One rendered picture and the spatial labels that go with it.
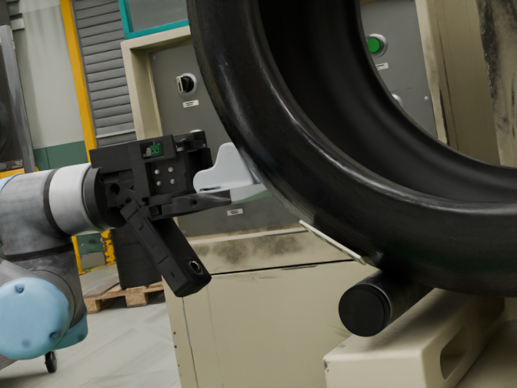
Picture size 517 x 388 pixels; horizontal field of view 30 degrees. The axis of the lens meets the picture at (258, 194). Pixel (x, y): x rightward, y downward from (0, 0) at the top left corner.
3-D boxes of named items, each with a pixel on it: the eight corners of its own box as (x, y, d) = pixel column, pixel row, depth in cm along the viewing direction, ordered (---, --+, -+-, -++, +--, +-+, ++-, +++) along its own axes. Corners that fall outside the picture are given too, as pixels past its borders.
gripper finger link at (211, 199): (222, 190, 91) (144, 202, 95) (225, 206, 92) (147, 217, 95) (244, 185, 96) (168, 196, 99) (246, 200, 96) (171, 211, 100)
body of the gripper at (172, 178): (175, 133, 94) (75, 152, 99) (190, 220, 94) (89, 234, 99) (211, 128, 101) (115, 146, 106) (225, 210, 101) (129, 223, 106)
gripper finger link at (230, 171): (266, 135, 90) (181, 150, 94) (277, 198, 91) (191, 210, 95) (279, 133, 93) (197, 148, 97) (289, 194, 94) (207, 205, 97)
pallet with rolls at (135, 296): (127, 287, 840) (112, 201, 836) (217, 273, 830) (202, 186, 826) (85, 315, 721) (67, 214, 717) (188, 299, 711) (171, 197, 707)
